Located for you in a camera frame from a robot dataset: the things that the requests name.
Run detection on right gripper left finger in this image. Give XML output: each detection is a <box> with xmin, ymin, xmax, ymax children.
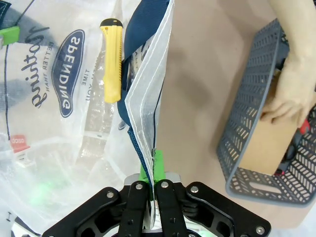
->
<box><xmin>42</xmin><ymin>160</ymin><xmax>152</xmax><ymax>237</ymax></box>

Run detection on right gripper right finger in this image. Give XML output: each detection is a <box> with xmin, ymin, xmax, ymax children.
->
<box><xmin>152</xmin><ymin>150</ymin><xmax>272</xmax><ymax>237</ymax></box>

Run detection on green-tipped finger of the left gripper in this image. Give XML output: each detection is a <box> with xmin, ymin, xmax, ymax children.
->
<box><xmin>0</xmin><ymin>26</ymin><xmax>20</xmax><ymax>47</ymax></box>

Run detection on clear printed shopping bag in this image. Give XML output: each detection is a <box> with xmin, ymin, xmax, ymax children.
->
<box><xmin>0</xmin><ymin>0</ymin><xmax>175</xmax><ymax>237</ymax></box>

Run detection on yellow utility knife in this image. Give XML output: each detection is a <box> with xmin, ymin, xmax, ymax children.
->
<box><xmin>99</xmin><ymin>18</ymin><xmax>124</xmax><ymax>104</ymax></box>

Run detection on brown cardboard box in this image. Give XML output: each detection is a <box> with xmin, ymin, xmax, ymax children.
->
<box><xmin>239</xmin><ymin>83</ymin><xmax>297</xmax><ymax>176</ymax></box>

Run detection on gray perforated plastic basket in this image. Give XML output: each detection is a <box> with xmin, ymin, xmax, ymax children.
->
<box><xmin>216</xmin><ymin>18</ymin><xmax>316</xmax><ymax>210</ymax></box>

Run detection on person's left forearm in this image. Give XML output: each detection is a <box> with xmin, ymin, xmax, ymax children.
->
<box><xmin>269</xmin><ymin>0</ymin><xmax>316</xmax><ymax>61</ymax></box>

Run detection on person's left hand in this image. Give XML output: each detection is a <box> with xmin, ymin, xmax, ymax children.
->
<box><xmin>260</xmin><ymin>52</ymin><xmax>316</xmax><ymax>129</ymax></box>

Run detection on clear package with red label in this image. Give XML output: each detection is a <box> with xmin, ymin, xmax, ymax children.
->
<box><xmin>9</xmin><ymin>134</ymin><xmax>32</xmax><ymax>163</ymax></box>

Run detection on red black handled pliers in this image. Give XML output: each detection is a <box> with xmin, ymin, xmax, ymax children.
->
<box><xmin>276</xmin><ymin>118</ymin><xmax>312</xmax><ymax>176</ymax></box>

